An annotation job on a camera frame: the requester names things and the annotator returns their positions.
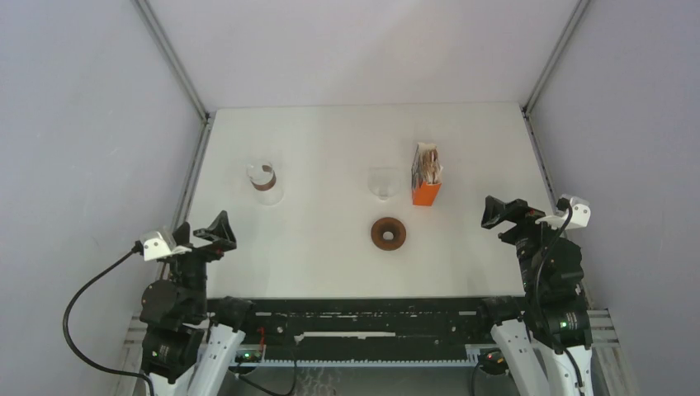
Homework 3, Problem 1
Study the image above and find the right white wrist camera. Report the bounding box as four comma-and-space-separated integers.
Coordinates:
535, 194, 591, 230

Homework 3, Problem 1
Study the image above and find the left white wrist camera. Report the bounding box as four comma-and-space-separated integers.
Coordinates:
139, 230, 192, 262

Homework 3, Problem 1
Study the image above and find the glass carafe with wooden collar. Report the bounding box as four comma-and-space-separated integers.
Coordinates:
245, 159, 284, 206

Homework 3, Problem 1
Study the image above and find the left aluminium frame post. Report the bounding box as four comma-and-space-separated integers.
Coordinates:
132, 1, 212, 227

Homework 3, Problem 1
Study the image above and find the clear glass ribbed dripper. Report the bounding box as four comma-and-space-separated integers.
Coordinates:
367, 167, 401, 201

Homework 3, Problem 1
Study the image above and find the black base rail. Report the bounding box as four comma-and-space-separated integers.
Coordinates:
244, 297, 494, 363

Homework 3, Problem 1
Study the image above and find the aluminium frame post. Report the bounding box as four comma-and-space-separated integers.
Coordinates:
522, 0, 592, 203
132, 1, 212, 227

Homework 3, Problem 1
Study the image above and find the right aluminium frame post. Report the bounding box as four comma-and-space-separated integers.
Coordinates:
522, 0, 592, 203

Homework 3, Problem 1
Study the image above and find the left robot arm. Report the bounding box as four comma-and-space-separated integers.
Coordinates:
137, 210, 258, 395

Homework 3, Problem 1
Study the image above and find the camera black cable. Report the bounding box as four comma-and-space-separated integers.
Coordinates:
532, 205, 587, 396
62, 247, 156, 396

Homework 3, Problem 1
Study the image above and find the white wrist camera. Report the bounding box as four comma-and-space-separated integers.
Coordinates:
535, 194, 591, 230
139, 230, 192, 262

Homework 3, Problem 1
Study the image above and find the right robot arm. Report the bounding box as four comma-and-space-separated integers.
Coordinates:
476, 195, 594, 395

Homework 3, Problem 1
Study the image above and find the right camera black cable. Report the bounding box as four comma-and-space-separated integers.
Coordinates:
532, 205, 587, 396

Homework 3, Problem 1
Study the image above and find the orange coffee filter box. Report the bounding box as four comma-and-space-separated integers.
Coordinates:
411, 142, 443, 206

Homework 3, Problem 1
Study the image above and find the round wooden dripper holder ring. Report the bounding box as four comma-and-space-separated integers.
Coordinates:
371, 216, 408, 252

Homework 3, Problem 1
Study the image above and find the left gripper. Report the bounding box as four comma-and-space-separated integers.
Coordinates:
172, 210, 235, 318

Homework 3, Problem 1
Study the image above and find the left camera black cable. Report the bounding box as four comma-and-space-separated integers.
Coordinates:
62, 247, 156, 396

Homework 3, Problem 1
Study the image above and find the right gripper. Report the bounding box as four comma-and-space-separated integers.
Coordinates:
480, 195, 571, 294

